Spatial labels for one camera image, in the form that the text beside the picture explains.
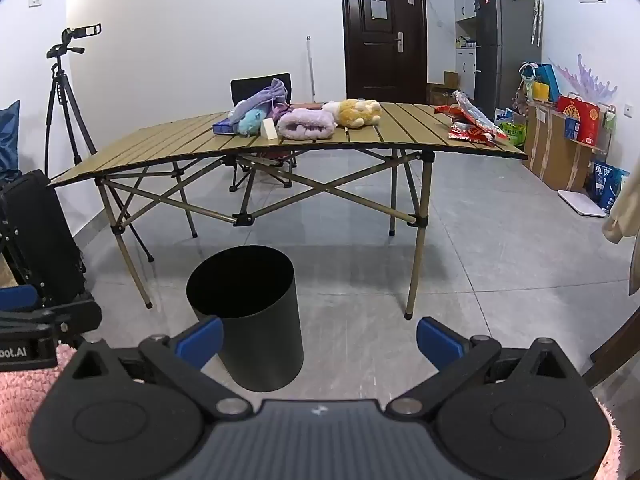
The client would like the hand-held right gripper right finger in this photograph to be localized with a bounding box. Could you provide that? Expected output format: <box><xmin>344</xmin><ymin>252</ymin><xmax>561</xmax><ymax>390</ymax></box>
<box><xmin>386</xmin><ymin>316</ymin><xmax>581</xmax><ymax>418</ymax></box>

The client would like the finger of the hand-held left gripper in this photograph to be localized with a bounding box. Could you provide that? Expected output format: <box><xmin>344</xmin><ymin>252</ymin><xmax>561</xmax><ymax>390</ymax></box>
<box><xmin>50</xmin><ymin>292</ymin><xmax>103</xmax><ymax>346</ymax></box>

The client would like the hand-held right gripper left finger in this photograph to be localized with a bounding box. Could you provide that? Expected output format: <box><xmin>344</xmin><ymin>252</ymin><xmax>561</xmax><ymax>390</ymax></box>
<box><xmin>57</xmin><ymin>316</ymin><xmax>253</xmax><ymax>418</ymax></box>

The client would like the black round bin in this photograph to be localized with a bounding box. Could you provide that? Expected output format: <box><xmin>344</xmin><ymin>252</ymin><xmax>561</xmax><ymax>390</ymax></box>
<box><xmin>186</xmin><ymin>245</ymin><xmax>305</xmax><ymax>393</ymax></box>

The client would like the lavender fluffy plush toy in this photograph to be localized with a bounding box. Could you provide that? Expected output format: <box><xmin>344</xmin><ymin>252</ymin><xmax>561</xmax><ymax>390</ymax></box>
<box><xmin>276</xmin><ymin>108</ymin><xmax>337</xmax><ymax>141</ymax></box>

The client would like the yellow hamster plush toy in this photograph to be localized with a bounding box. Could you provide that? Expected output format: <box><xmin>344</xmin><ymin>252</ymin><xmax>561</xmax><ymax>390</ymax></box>
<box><xmin>322</xmin><ymin>99</ymin><xmax>383</xmax><ymax>129</ymax></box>

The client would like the purple drawstring bag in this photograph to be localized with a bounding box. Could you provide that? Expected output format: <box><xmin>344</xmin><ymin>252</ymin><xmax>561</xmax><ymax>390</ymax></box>
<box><xmin>230</xmin><ymin>78</ymin><xmax>290</xmax><ymax>123</ymax></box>

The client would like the pink fluffy cloth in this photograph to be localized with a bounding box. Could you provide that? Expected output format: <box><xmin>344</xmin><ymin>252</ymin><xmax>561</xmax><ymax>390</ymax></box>
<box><xmin>0</xmin><ymin>344</ymin><xmax>628</xmax><ymax>480</ymax></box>

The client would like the black suitcase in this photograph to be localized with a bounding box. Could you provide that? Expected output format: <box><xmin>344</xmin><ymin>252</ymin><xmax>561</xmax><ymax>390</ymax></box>
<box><xmin>0</xmin><ymin>170</ymin><xmax>86</xmax><ymax>306</ymax></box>

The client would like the dark wooden chair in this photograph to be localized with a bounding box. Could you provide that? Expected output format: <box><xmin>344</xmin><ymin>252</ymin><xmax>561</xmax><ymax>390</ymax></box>
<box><xmin>582</xmin><ymin>305</ymin><xmax>640</xmax><ymax>391</ymax></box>

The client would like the tan folding table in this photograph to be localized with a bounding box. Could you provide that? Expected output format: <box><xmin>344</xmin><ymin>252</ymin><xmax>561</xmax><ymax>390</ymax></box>
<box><xmin>47</xmin><ymin>101</ymin><xmax>530</xmax><ymax>320</ymax></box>

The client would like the dark blue cloth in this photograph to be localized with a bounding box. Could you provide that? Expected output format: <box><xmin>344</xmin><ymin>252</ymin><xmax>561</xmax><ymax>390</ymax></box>
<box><xmin>0</xmin><ymin>100</ymin><xmax>21</xmax><ymax>181</ymax></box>

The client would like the white floor scale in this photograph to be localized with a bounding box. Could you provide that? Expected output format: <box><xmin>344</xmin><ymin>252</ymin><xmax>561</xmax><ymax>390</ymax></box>
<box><xmin>557</xmin><ymin>189</ymin><xmax>608</xmax><ymax>218</ymax></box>

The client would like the large taped cardboard box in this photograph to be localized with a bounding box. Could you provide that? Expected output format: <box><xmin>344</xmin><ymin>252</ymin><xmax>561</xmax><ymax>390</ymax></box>
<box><xmin>522</xmin><ymin>100</ymin><xmax>608</xmax><ymax>192</ymax></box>

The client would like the green bag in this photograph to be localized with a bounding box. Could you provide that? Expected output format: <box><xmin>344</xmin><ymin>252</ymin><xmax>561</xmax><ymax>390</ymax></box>
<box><xmin>500</xmin><ymin>121</ymin><xmax>528</xmax><ymax>148</ymax></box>

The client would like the cream cloth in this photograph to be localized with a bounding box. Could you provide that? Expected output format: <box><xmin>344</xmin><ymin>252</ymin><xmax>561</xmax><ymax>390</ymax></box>
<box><xmin>601</xmin><ymin>157</ymin><xmax>640</xmax><ymax>296</ymax></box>

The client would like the light blue plush toy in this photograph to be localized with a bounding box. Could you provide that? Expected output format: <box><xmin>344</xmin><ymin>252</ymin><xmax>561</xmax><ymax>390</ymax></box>
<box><xmin>236</xmin><ymin>106</ymin><xmax>268</xmax><ymax>137</ymax></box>

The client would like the black tripod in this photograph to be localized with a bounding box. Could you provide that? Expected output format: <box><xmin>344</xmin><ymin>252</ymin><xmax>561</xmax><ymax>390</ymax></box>
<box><xmin>44</xmin><ymin>44</ymin><xmax>155</xmax><ymax>263</ymax></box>

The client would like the blue printed bag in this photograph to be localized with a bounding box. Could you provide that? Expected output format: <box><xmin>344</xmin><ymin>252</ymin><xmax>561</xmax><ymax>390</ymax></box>
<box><xmin>592</xmin><ymin>160</ymin><xmax>631</xmax><ymax>213</ymax></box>

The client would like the long clear packet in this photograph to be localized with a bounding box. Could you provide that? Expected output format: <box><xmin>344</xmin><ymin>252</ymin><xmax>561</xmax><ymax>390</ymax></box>
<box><xmin>450</xmin><ymin>91</ymin><xmax>508</xmax><ymax>133</ymax></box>

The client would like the open cardboard box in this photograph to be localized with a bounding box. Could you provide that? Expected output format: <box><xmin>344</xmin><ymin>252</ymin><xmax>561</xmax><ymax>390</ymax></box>
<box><xmin>427</xmin><ymin>71</ymin><xmax>461</xmax><ymax>106</ymax></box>

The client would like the black folding chair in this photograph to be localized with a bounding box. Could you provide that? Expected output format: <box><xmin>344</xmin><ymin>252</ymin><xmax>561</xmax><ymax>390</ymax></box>
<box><xmin>227</xmin><ymin>74</ymin><xmax>301</xmax><ymax>193</ymax></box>

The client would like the red gift box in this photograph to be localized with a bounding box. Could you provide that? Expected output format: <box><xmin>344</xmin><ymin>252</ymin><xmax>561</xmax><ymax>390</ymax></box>
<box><xmin>556</xmin><ymin>96</ymin><xmax>601</xmax><ymax>145</ymax></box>

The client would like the dark brown door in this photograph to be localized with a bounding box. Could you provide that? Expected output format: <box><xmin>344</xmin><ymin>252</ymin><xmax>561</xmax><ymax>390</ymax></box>
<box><xmin>341</xmin><ymin>0</ymin><xmax>430</xmax><ymax>106</ymax></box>

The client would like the blue gift bag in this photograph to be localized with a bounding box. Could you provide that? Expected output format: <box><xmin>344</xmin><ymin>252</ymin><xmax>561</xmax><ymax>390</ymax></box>
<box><xmin>532</xmin><ymin>63</ymin><xmax>563</xmax><ymax>103</ymax></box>

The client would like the grey refrigerator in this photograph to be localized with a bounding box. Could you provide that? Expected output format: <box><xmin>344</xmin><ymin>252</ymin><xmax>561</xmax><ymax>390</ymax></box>
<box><xmin>472</xmin><ymin>0</ymin><xmax>543</xmax><ymax>118</ymax></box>

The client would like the black camcorder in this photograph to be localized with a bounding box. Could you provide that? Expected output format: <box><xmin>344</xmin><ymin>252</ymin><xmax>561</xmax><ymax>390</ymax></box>
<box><xmin>61</xmin><ymin>22</ymin><xmax>102</xmax><ymax>46</ymax></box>

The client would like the white mop handle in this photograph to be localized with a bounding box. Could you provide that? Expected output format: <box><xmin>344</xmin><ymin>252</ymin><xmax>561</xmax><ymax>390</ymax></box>
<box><xmin>306</xmin><ymin>36</ymin><xmax>317</xmax><ymax>103</ymax></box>

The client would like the purple coral wall decoration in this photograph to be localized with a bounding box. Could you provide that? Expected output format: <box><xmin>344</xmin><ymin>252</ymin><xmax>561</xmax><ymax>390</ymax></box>
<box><xmin>555</xmin><ymin>54</ymin><xmax>618</xmax><ymax>106</ymax></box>

